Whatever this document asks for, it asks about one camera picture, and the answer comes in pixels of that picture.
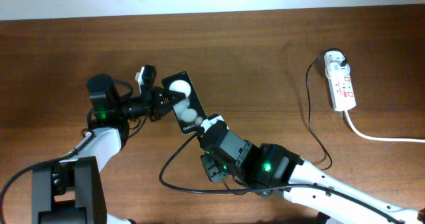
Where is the black samsung galaxy phone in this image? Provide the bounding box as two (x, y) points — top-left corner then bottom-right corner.
(161, 71), (207, 134)

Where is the white power strip cord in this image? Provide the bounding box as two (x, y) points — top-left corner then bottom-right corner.
(341, 109), (425, 144)

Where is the white usb charger adapter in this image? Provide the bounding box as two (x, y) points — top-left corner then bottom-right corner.
(325, 58), (351, 79)

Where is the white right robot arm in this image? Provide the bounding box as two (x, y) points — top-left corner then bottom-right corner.
(199, 116), (424, 223)

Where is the white power strip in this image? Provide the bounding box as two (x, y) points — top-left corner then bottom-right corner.
(324, 51), (356, 112)

